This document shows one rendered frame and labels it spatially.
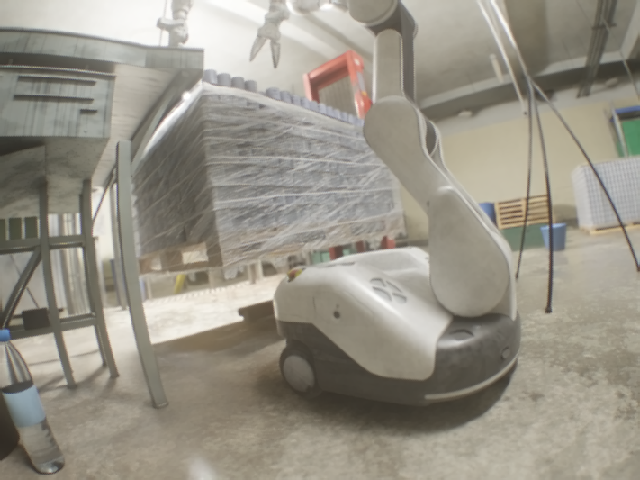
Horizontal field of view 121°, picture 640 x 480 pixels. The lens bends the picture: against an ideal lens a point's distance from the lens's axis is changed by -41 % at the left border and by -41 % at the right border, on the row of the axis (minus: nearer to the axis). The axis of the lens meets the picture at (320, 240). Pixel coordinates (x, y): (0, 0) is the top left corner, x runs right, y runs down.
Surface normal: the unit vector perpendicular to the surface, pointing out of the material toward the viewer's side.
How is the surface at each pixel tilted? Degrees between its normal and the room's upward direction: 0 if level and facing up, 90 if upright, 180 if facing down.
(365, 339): 90
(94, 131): 90
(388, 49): 90
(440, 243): 90
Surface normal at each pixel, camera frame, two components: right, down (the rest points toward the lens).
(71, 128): 0.76, -0.12
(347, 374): -0.61, 0.07
